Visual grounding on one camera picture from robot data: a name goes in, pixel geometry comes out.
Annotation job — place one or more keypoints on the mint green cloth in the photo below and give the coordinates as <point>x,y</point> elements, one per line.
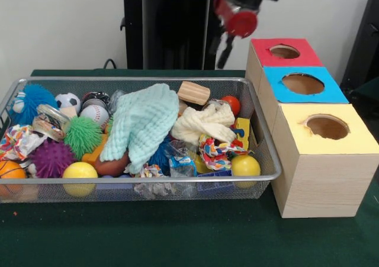
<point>142,125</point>

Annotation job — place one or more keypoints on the purple spiky ball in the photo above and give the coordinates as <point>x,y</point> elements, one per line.
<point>51,159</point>

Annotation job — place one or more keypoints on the polka dot cloth toy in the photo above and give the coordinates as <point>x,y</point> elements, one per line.
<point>17,141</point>
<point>217,153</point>

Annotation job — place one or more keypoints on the wooden box with three holes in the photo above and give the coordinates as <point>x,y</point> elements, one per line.
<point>322,178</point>

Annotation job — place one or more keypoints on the white toy baseball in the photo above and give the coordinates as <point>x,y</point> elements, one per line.
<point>94,114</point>

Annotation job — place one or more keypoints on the blue spiky puffer toy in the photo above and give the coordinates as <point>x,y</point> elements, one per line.
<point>29,104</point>

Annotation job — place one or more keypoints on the cream cloth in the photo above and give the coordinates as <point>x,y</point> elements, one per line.
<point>204,125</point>

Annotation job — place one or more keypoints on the toy soccer ball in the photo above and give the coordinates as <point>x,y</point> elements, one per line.
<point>68,100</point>

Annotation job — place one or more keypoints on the dark green table cloth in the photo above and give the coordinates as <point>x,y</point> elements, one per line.
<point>177,234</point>

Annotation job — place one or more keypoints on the red ball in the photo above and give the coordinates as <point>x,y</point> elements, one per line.
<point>232,102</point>

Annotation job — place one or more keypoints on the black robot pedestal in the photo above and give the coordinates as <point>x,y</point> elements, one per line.
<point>165,36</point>

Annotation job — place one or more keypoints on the black chair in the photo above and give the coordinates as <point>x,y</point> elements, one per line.
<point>364,48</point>

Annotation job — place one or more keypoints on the striped wooden block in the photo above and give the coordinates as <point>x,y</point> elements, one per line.
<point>194,92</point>

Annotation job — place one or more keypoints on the green spiky puffer toy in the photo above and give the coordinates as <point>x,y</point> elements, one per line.
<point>84,136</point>

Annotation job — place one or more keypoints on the clear mesh bin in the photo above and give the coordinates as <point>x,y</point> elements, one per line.
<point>260,154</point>

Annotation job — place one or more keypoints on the clear plastic jar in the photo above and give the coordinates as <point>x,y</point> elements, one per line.
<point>50,123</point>

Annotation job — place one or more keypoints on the orange toy basketball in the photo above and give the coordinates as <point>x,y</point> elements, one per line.
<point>12,170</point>

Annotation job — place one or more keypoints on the yellow ball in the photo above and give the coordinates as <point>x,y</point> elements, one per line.
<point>245,166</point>
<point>80,172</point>

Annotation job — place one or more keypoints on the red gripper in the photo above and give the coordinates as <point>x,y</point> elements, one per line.
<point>240,22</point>

